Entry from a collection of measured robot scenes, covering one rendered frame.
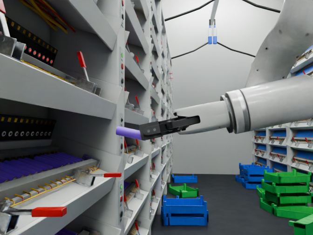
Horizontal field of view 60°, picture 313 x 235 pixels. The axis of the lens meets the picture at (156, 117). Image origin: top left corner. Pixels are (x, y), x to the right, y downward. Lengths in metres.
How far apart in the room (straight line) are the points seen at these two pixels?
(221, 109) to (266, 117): 0.08
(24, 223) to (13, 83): 0.17
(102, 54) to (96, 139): 0.24
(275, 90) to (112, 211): 0.52
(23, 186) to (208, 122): 0.32
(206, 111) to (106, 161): 0.37
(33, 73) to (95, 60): 0.44
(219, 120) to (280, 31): 0.20
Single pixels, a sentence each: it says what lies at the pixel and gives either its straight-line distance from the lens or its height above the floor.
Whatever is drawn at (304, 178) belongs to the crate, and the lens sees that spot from 2.52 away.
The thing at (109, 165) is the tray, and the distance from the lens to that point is 0.77.
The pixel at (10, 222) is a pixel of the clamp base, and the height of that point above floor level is 0.53.
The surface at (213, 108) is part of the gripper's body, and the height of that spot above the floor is 0.67.
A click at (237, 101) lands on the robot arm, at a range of 0.52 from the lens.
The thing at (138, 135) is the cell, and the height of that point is 0.63.
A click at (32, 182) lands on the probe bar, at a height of 0.55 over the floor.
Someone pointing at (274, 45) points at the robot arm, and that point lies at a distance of 0.61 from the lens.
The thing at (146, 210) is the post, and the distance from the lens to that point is 1.50.
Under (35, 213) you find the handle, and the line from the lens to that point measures 0.34.
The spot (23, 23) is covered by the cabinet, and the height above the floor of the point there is 0.90.
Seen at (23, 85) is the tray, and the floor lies 0.69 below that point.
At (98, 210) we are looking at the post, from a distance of 0.80.
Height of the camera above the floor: 0.63
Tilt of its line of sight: 3 degrees up
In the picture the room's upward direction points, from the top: straight up
